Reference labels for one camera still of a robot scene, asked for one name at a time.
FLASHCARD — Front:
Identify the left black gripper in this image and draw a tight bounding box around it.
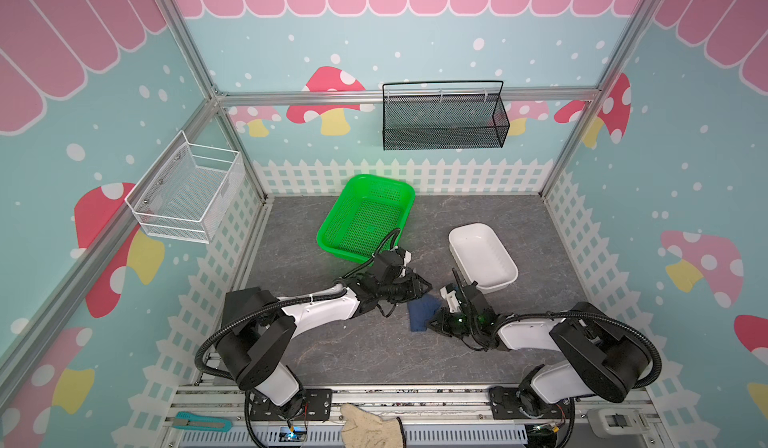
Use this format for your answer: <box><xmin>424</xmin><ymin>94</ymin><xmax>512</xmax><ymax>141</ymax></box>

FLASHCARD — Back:
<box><xmin>379</xmin><ymin>273</ymin><xmax>434</xmax><ymax>305</ymax></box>

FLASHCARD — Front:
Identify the dark blue paper napkin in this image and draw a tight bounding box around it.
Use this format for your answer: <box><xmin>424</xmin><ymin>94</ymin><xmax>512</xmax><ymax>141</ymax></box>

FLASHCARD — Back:
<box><xmin>407</xmin><ymin>294</ymin><xmax>441</xmax><ymax>332</ymax></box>

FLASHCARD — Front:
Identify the white plastic tub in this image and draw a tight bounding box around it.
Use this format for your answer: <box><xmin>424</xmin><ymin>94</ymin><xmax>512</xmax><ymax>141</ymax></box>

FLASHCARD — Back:
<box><xmin>448</xmin><ymin>223</ymin><xmax>519</xmax><ymax>294</ymax></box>

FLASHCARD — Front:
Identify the green plastic basket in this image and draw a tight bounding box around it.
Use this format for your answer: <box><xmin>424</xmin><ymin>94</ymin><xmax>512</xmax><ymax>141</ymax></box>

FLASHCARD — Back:
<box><xmin>316</xmin><ymin>174</ymin><xmax>416</xmax><ymax>264</ymax></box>

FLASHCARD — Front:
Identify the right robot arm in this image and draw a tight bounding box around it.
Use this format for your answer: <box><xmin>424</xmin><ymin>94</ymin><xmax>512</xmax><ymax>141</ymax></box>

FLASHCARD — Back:
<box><xmin>426</xmin><ymin>284</ymin><xmax>663</xmax><ymax>419</ymax></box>

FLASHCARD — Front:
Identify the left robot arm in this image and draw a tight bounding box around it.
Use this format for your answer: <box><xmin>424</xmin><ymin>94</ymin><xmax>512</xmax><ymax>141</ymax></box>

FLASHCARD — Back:
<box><xmin>194</xmin><ymin>247</ymin><xmax>433</xmax><ymax>410</ymax></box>

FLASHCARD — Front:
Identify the beige work glove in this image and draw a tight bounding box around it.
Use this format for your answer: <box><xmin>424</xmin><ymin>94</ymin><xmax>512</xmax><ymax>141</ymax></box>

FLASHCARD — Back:
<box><xmin>340</xmin><ymin>404</ymin><xmax>406</xmax><ymax>448</ymax></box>

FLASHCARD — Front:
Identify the grey latch plate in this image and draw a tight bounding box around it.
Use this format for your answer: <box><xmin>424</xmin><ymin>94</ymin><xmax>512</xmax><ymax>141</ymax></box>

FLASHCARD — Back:
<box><xmin>587</xmin><ymin>408</ymin><xmax>648</xmax><ymax>439</ymax></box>

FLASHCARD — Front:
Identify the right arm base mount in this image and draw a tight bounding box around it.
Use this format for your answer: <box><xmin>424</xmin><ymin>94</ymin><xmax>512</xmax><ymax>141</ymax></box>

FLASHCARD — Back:
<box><xmin>488</xmin><ymin>386</ymin><xmax>569</xmax><ymax>420</ymax></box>

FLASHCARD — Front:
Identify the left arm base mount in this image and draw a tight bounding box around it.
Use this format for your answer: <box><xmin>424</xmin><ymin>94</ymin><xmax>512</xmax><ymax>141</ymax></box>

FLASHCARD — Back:
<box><xmin>249</xmin><ymin>388</ymin><xmax>333</xmax><ymax>422</ymax></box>

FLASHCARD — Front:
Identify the black mesh wall basket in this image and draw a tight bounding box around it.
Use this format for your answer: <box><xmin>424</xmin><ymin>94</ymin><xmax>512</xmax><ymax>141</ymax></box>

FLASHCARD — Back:
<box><xmin>381</xmin><ymin>80</ymin><xmax>511</xmax><ymax>151</ymax></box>

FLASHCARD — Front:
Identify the white wire wall basket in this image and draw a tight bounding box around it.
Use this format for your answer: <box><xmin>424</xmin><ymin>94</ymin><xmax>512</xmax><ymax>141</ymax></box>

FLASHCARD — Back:
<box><xmin>125</xmin><ymin>132</ymin><xmax>245</xmax><ymax>244</ymax></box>

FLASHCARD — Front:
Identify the teal handled tool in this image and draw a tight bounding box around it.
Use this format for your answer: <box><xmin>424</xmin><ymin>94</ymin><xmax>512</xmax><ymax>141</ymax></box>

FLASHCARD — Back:
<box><xmin>171</xmin><ymin>411</ymin><xmax>233</xmax><ymax>433</ymax></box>

